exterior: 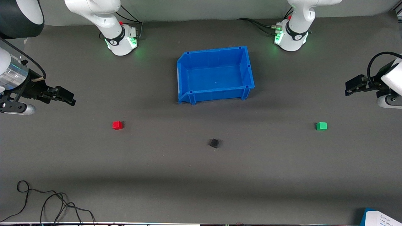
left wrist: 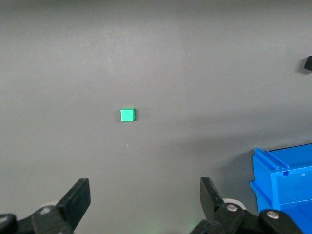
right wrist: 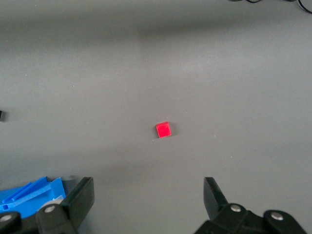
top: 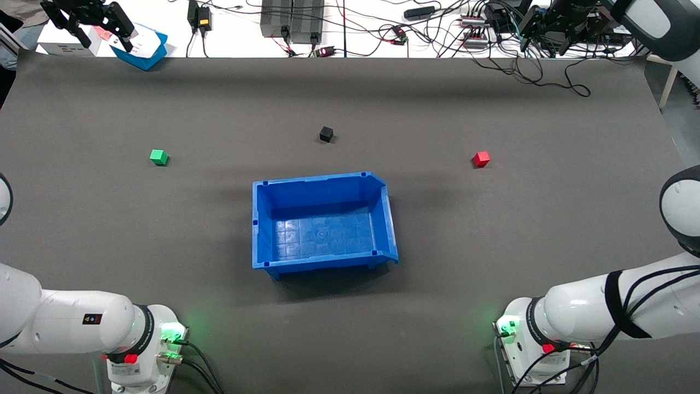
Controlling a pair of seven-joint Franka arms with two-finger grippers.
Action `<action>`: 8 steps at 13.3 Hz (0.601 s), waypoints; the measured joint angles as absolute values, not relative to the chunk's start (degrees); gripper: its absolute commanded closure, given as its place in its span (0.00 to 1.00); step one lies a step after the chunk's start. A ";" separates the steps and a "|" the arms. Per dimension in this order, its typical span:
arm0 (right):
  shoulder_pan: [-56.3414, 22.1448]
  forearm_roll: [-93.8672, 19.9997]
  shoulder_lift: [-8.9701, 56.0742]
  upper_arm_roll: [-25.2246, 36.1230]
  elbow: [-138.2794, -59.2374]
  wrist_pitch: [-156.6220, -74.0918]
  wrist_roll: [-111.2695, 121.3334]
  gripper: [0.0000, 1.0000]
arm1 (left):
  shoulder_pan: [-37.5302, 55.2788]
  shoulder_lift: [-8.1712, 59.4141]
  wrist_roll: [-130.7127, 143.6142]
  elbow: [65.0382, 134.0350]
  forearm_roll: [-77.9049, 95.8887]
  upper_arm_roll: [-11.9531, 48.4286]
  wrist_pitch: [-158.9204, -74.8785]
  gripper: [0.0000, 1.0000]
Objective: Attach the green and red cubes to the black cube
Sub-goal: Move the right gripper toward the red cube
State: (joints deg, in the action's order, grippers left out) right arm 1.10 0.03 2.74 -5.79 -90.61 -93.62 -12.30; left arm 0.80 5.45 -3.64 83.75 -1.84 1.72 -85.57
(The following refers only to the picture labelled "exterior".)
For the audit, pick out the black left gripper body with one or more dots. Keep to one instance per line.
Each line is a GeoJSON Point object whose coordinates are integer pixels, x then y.
{"type": "Point", "coordinates": [371, 84]}

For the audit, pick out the black cube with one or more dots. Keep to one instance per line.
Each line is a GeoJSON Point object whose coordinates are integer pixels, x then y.
{"type": "Point", "coordinates": [214, 143]}

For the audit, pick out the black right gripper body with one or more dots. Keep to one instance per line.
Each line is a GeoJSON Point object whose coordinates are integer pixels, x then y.
{"type": "Point", "coordinates": [33, 88]}

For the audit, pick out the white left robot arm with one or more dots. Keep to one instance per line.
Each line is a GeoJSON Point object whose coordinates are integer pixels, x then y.
{"type": "Point", "coordinates": [293, 34]}

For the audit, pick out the blue box with white label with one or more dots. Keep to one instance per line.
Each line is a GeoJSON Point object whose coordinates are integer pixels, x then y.
{"type": "Point", "coordinates": [381, 218]}

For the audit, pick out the red cube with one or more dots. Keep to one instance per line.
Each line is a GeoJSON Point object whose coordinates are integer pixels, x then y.
{"type": "Point", "coordinates": [117, 125]}

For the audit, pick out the blue plastic bin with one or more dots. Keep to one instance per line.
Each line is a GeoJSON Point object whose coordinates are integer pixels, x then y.
{"type": "Point", "coordinates": [215, 78]}

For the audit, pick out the green cube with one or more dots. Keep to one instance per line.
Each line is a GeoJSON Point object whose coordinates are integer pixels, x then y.
{"type": "Point", "coordinates": [321, 126]}

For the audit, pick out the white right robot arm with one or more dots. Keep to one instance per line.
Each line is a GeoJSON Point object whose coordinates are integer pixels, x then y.
{"type": "Point", "coordinates": [116, 37]}

